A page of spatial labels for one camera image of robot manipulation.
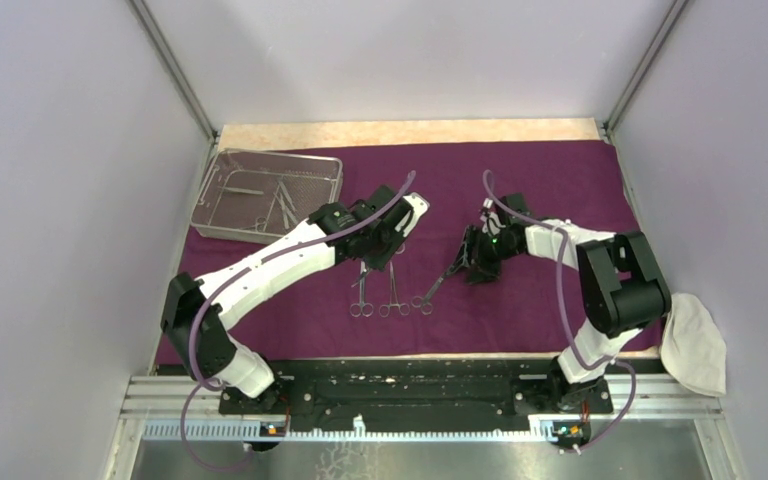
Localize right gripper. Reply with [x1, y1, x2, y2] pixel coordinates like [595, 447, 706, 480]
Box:
[447, 225, 520, 286]

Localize maroon wrap cloth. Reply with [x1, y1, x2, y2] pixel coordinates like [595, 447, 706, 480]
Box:
[155, 140, 664, 366]

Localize small metal scissors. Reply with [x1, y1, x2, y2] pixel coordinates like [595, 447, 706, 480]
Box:
[410, 265, 460, 315]

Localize surgical clamp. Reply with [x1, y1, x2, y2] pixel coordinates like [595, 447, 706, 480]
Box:
[378, 262, 410, 318]

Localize surgical forceps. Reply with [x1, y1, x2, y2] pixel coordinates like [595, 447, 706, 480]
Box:
[349, 262, 374, 318]

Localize metal mesh instrument tray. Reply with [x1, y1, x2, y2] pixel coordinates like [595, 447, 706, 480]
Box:
[190, 149, 343, 244]

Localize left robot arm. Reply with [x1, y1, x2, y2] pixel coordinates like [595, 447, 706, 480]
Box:
[160, 185, 430, 414]

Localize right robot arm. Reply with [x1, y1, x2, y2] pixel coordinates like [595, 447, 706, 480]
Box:
[455, 194, 672, 412]

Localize flat metal tweezers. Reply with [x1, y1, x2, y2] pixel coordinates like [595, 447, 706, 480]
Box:
[220, 187, 265, 197]

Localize white crumpled cloth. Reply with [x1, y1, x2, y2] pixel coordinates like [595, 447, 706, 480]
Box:
[659, 293, 727, 398]

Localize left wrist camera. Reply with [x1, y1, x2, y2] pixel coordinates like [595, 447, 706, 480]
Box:
[396, 192, 431, 239]

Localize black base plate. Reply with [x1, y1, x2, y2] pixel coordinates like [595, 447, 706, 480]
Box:
[218, 358, 614, 433]

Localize grey cable duct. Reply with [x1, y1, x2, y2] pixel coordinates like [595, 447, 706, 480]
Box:
[142, 416, 558, 443]

